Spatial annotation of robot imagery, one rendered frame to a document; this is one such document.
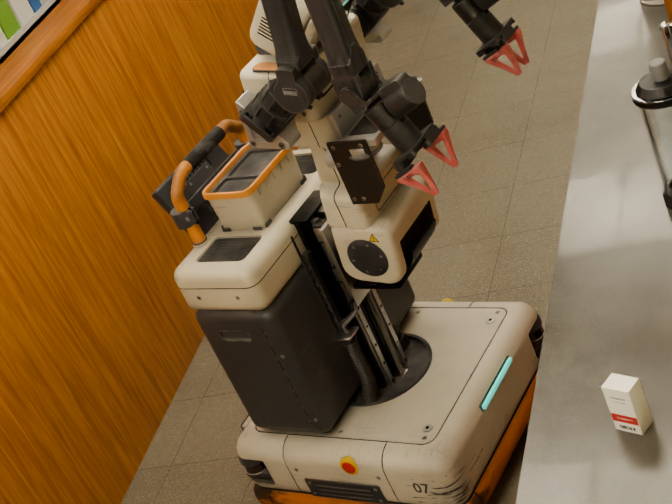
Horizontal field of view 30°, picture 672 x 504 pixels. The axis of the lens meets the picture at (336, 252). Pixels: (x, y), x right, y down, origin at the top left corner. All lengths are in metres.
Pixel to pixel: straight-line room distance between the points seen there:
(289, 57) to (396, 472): 1.09
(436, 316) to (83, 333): 1.06
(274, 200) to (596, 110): 0.83
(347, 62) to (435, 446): 1.02
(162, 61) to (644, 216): 2.55
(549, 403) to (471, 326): 1.40
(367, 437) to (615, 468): 1.39
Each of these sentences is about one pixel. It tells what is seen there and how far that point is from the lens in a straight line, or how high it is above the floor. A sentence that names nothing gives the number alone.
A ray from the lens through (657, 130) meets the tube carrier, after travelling 2.13.
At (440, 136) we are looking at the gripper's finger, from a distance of 2.47.
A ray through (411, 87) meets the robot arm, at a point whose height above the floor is 1.20.
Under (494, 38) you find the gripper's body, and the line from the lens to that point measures 2.73.
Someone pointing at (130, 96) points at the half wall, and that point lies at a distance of 4.23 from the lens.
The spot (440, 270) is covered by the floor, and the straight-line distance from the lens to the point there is 4.09.
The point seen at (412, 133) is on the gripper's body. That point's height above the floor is 1.10.
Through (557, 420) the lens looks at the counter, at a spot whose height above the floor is 0.94.
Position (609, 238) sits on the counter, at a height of 0.94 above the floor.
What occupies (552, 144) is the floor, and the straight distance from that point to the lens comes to 4.55.
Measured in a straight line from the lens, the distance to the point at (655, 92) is 2.10.
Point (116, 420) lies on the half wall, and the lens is 3.84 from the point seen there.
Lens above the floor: 2.14
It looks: 29 degrees down
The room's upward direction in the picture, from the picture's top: 25 degrees counter-clockwise
